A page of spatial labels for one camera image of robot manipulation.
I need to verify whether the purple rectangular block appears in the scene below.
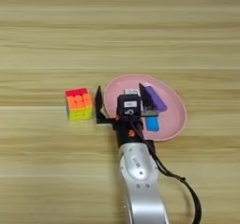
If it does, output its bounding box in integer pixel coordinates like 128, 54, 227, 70
144, 85, 169, 112

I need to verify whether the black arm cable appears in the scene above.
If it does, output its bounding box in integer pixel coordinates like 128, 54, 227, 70
128, 121, 203, 224

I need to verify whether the multicoloured Rubik's cube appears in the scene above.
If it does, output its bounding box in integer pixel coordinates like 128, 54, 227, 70
65, 87, 95, 123

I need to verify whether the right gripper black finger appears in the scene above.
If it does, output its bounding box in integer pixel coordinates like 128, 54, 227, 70
138, 82, 160, 118
95, 85, 118, 126

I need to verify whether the pink round plate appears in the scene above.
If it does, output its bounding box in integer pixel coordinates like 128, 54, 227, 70
103, 73, 188, 142

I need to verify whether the blue rectangular block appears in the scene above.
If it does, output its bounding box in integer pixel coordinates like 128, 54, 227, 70
144, 116, 161, 133

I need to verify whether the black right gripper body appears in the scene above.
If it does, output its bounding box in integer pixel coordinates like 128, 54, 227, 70
112, 114, 157, 156

